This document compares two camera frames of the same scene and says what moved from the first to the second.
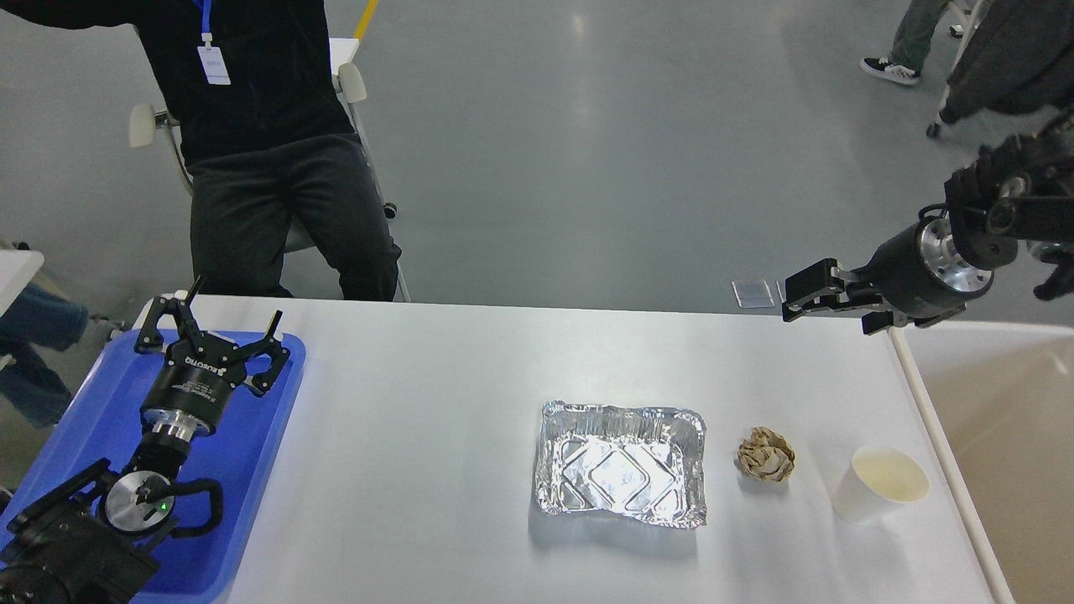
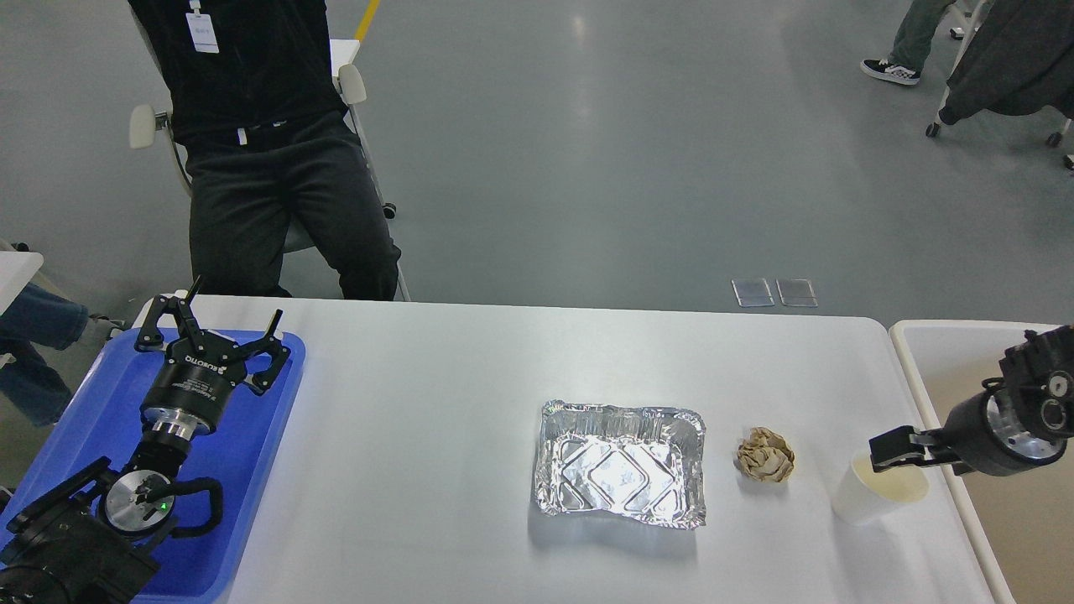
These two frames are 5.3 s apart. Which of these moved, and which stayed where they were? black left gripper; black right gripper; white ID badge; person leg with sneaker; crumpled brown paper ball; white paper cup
Moved: black right gripper; white ID badge
Stayed: person leg with sneaker; crumpled brown paper ball; white paper cup; black left gripper
